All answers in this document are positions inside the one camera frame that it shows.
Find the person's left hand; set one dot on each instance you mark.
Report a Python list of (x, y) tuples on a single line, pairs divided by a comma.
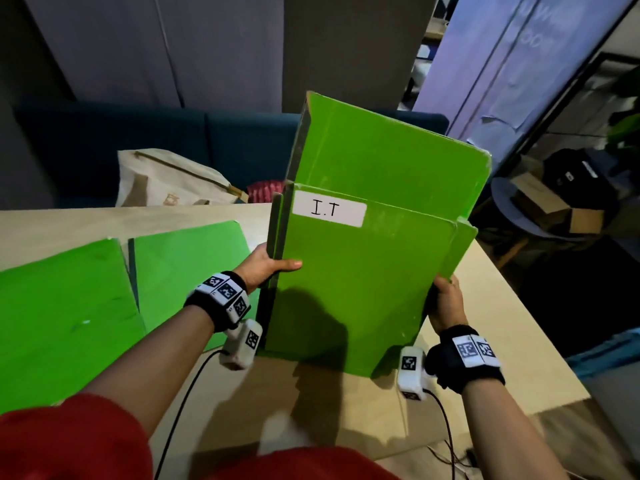
[(260, 269)]

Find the person's right hand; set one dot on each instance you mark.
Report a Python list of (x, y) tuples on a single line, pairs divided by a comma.
[(447, 307)]

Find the green folder wide white label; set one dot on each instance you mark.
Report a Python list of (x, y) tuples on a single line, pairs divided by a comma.
[(360, 284)]

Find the stack of gathered green folders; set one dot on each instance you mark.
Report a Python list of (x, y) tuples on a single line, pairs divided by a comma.
[(390, 154)]

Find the pile of green folders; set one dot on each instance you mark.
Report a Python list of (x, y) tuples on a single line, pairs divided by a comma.
[(65, 319)]

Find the person's right forearm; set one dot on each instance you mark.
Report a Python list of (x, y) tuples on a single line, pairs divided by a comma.
[(505, 434)]

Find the person's left forearm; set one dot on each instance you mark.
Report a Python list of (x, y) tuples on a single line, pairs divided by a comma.
[(150, 369)]

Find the black left wristband with markers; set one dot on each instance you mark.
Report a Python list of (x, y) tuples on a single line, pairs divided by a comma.
[(220, 297)]

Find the black wristband with markers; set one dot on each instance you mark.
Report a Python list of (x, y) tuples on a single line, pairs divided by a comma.
[(220, 297), (465, 359)]

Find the black right wristband with markers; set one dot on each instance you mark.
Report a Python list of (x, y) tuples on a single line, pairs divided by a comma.
[(465, 359)]

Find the red ribbed cushion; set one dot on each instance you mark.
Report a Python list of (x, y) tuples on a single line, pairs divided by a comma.
[(265, 192)]

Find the grey chair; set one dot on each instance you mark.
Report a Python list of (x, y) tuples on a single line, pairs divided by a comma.
[(505, 204)]

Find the beige tote bag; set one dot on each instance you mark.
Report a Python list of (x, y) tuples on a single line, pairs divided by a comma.
[(165, 179)]

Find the cardboard box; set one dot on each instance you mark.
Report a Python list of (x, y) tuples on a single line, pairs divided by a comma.
[(540, 199)]

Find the blue cloth item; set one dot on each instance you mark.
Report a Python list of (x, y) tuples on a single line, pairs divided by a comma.
[(605, 352)]

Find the dark teal sofa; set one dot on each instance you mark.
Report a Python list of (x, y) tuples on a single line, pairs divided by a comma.
[(150, 129)]

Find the black bag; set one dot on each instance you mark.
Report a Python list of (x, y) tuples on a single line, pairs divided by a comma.
[(575, 177)]

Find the dark teal armchair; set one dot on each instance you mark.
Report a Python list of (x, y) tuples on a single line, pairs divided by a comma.
[(425, 122)]

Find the taupe partition panel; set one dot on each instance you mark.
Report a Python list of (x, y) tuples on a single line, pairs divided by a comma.
[(350, 44)]

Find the lavender board with taped papers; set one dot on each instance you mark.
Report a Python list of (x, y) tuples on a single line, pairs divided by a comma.
[(500, 69)]

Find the grey partition panel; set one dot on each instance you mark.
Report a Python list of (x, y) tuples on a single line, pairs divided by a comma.
[(150, 44)]

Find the green plant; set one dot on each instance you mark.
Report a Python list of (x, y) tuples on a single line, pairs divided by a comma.
[(625, 129)]

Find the red shirt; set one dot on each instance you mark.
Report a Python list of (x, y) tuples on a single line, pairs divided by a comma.
[(65, 439)]

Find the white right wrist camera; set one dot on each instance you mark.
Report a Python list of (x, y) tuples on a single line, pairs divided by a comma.
[(411, 372)]

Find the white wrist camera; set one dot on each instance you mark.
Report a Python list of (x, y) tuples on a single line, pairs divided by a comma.
[(242, 344), (411, 372)]

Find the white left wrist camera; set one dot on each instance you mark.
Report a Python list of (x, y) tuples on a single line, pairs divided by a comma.
[(242, 344)]

